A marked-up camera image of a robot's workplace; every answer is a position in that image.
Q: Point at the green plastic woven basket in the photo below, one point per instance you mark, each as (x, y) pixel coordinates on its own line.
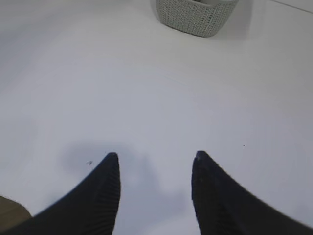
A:
(202, 18)

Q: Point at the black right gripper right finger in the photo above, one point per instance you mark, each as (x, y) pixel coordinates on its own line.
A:
(224, 207)

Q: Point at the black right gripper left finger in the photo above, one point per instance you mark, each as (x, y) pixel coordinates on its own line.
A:
(89, 209)

